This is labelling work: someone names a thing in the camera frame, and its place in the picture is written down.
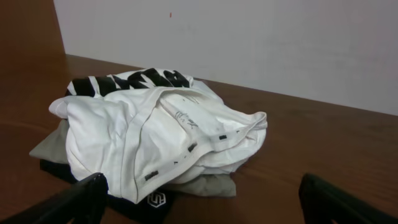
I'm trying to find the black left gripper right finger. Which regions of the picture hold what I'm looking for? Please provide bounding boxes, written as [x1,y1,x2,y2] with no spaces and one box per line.
[298,173,397,224]

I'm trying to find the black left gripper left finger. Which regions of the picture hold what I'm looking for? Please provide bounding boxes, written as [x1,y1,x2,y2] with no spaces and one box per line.
[1,172,108,224]

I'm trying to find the black shorts with grey waistband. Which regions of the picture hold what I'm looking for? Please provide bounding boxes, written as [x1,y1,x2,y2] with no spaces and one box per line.
[40,159,176,224]

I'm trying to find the grey-beige folded garment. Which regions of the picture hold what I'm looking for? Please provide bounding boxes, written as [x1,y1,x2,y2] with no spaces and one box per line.
[29,120,236,197]

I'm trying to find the white shirt with black print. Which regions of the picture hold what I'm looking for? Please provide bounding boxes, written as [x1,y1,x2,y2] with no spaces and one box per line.
[49,68,267,203]

